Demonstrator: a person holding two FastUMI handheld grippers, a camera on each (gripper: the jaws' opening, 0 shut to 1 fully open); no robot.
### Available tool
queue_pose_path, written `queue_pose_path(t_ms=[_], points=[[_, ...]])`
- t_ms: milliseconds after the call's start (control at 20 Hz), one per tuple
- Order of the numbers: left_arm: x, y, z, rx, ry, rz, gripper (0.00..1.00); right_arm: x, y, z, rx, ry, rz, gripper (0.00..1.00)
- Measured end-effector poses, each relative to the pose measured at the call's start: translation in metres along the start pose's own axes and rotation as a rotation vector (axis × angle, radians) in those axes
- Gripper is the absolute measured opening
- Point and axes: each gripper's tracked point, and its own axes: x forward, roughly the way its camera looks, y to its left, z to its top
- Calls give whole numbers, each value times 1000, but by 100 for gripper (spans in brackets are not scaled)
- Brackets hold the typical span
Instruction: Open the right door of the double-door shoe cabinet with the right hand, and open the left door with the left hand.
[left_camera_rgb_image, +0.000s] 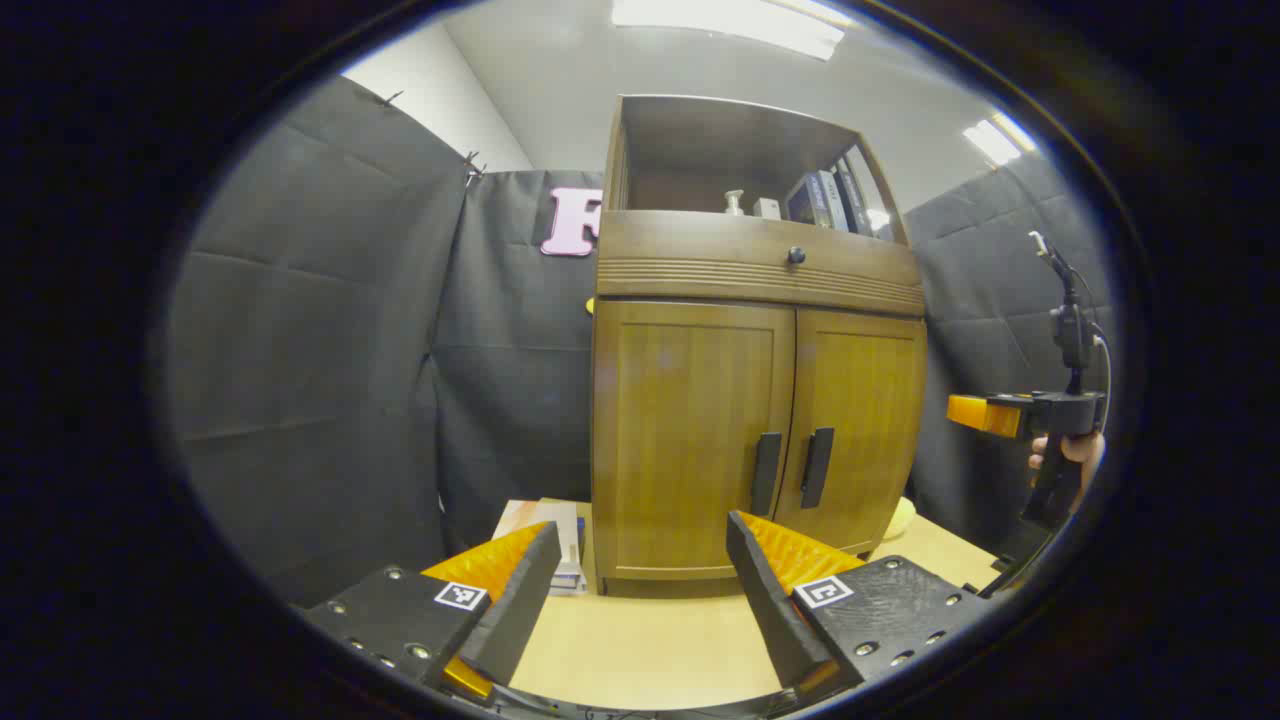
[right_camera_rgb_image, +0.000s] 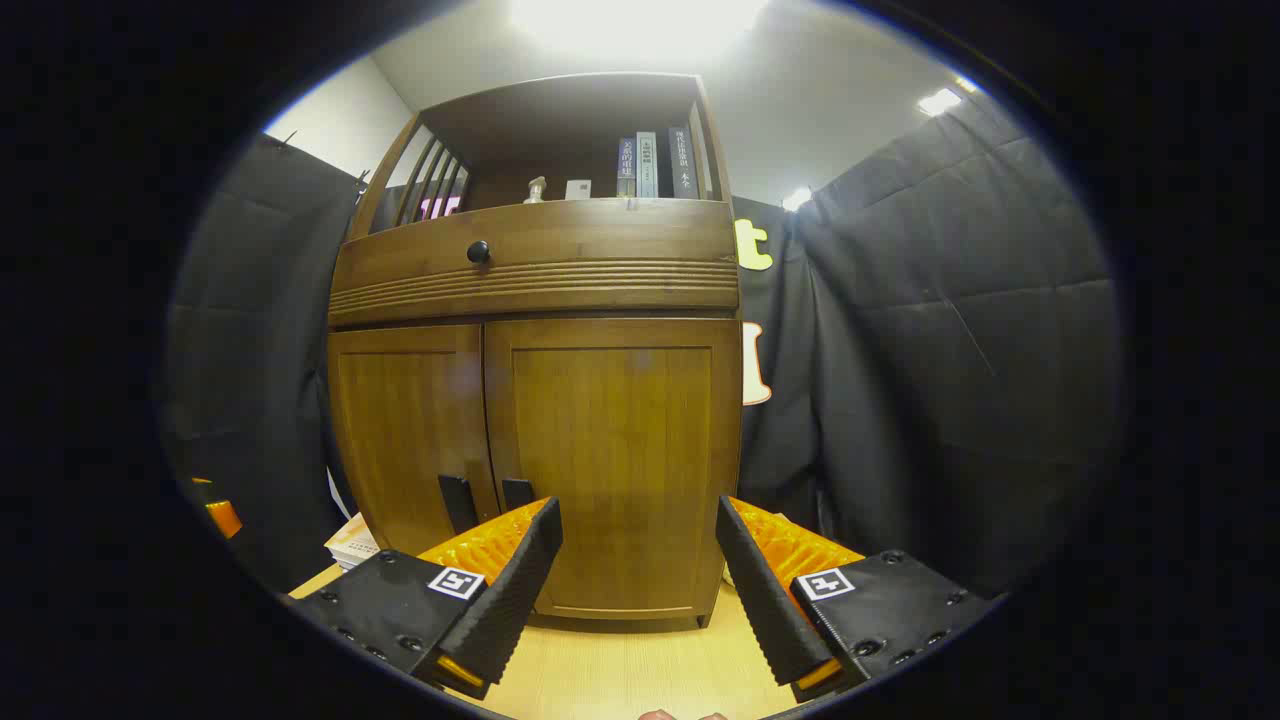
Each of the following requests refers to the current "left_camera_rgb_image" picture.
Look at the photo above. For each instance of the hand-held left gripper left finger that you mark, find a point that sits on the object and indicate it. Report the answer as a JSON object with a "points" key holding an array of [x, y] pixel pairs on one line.
{"points": [[520, 610]]}

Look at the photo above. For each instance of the stack of white books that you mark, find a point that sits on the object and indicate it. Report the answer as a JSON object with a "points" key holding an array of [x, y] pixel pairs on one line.
{"points": [[545, 530]]}

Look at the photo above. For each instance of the small ceiling light panel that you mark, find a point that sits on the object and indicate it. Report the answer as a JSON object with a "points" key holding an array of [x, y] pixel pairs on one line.
{"points": [[998, 138]]}

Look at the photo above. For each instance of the black backdrop cloth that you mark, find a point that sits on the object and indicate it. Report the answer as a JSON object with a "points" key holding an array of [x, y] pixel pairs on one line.
{"points": [[320, 350]]}

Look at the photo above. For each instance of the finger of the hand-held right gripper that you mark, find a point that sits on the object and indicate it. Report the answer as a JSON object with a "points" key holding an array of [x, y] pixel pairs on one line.
{"points": [[985, 415]]}

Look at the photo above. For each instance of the wooden drawer with black knob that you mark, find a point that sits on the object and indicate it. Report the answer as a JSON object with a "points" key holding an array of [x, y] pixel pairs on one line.
{"points": [[700, 255]]}

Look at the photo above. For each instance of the large ceiling light panel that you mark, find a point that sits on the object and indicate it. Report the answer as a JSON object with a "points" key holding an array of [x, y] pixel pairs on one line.
{"points": [[730, 22]]}

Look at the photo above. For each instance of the light grey book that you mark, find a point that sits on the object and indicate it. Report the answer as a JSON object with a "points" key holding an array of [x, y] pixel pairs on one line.
{"points": [[828, 200]]}

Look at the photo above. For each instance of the small white box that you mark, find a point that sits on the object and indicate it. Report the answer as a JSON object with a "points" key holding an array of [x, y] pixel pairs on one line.
{"points": [[766, 208]]}

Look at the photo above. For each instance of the wooden double-door shoe cabinet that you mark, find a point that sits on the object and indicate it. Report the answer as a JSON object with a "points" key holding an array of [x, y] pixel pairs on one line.
{"points": [[720, 135]]}

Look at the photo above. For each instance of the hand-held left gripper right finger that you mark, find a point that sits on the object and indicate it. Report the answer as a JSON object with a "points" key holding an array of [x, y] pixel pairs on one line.
{"points": [[765, 600]]}

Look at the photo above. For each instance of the wooden cabinet door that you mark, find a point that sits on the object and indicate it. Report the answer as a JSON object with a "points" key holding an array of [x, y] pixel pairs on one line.
{"points": [[680, 430], [870, 420]]}

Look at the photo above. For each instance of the pale yellow round object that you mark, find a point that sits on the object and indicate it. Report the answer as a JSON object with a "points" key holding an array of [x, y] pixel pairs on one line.
{"points": [[897, 520]]}

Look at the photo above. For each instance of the white pump bottle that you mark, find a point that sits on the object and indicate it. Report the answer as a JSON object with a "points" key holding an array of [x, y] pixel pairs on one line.
{"points": [[734, 202]]}

